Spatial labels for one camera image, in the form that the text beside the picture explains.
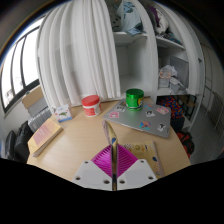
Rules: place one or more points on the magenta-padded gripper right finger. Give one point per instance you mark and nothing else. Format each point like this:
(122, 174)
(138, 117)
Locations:
(128, 160)

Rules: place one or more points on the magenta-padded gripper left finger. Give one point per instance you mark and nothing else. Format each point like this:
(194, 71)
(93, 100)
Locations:
(100, 160)

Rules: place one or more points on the silver laptop with stickers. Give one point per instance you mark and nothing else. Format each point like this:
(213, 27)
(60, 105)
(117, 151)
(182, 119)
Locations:
(133, 121)

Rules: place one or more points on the white jar with red lid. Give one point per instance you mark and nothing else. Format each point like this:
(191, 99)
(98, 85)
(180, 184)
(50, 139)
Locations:
(91, 106)

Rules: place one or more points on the small white teal box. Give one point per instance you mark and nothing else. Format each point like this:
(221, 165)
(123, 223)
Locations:
(63, 113)

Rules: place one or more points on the red and black bag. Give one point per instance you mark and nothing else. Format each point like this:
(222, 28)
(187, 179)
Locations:
(186, 142)

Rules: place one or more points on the green round canister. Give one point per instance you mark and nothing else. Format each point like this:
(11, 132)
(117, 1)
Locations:
(134, 99)

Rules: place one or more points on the yellow book with pink label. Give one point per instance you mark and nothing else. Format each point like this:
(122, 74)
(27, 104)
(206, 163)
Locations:
(43, 135)

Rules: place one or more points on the colourful patterned bag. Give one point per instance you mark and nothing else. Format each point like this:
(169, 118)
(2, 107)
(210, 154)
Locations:
(172, 106)

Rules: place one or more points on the white radiator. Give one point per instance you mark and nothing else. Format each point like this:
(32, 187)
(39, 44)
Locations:
(39, 119)

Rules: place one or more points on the black backpack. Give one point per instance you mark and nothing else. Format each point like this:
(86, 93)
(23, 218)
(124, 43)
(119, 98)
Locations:
(22, 141)

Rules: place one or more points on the brown cardboard box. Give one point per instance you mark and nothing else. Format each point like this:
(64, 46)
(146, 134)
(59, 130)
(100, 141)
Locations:
(32, 96)

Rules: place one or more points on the white curtain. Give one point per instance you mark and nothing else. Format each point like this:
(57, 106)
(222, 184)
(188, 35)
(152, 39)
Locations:
(80, 50)

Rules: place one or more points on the white shelf unit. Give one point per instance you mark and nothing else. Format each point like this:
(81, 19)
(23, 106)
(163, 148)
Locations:
(156, 50)

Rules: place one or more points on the black-framed window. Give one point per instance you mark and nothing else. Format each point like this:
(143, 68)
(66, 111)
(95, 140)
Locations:
(18, 70)

